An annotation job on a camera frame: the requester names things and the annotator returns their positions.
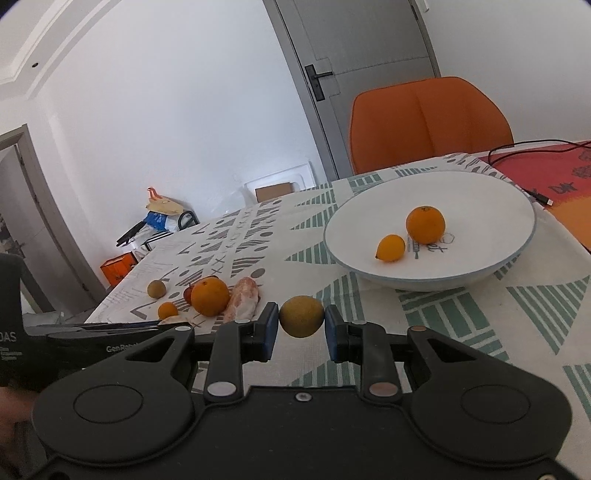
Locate peeled pomelo piece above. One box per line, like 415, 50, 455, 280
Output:
223, 276, 259, 323

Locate large orange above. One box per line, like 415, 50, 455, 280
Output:
406, 206, 446, 245
190, 276, 230, 317

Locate yellow-green round fruit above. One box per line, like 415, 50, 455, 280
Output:
280, 296, 325, 338

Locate brown-green round fruit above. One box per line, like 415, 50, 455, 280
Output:
146, 280, 167, 299

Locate person's left hand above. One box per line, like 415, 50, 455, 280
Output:
1, 387, 38, 479

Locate small red fruit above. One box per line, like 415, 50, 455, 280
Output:
183, 285, 193, 305

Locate small tangerine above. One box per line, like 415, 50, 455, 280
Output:
157, 302, 178, 320

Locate small yellow citrus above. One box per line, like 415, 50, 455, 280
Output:
375, 234, 407, 263

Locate orange box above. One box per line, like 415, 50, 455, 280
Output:
100, 252, 137, 287

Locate large orange in plate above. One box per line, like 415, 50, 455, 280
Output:
406, 206, 446, 245

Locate white bowl plate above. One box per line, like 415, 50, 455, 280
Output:
324, 171, 537, 292

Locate black storage rack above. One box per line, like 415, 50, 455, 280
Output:
116, 210, 199, 247

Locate brown cardboard piece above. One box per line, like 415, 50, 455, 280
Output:
254, 182, 294, 202

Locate brown paper bag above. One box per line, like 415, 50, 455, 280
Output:
146, 187, 184, 216

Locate white foam board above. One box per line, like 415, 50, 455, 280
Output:
245, 163, 317, 202

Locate patterned tablecloth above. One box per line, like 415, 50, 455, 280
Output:
90, 155, 590, 413

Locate orange chair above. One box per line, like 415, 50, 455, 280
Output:
349, 77, 514, 174

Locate red orange mat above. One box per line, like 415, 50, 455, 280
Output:
477, 139, 590, 248

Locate grey door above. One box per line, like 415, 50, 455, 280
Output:
264, 0, 440, 180

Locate black cable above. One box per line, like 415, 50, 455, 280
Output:
486, 140, 591, 207

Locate black door handle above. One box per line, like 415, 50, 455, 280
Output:
304, 64, 334, 102

